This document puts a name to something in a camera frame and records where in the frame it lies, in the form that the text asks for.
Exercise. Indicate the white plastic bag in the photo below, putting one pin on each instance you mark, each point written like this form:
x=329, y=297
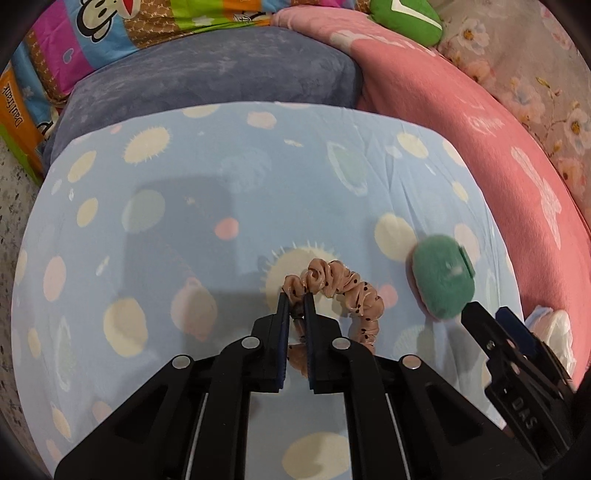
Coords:
x=558, y=332

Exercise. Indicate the pale floral cloth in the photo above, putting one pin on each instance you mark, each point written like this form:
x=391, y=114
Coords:
x=531, y=69

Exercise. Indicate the peach dotted scrunchie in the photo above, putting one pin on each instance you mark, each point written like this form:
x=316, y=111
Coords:
x=360, y=295

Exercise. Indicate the green cushion with white mark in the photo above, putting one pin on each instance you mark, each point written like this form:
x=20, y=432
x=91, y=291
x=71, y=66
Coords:
x=401, y=23

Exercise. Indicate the colourful cartoon printed quilt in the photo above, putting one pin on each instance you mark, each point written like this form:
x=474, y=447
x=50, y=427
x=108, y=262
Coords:
x=46, y=50

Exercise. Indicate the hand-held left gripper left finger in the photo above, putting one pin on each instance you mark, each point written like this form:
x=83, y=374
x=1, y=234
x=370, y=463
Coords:
x=281, y=339

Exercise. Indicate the teal green plush pouch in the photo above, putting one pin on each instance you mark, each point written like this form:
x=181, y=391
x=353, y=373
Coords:
x=438, y=277

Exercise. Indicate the blue dotted bed sheet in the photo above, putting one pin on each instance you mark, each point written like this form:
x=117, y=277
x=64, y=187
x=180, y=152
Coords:
x=184, y=230

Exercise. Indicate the grey-blue velvet cushion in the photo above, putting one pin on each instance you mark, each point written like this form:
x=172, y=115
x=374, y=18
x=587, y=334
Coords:
x=207, y=64

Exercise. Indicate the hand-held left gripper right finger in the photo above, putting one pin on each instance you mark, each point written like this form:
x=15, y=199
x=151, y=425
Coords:
x=310, y=339

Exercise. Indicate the pink blanket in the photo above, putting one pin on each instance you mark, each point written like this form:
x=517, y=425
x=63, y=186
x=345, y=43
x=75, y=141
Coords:
x=438, y=92

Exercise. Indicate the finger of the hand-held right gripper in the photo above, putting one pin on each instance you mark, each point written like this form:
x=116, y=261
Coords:
x=515, y=325
x=485, y=330

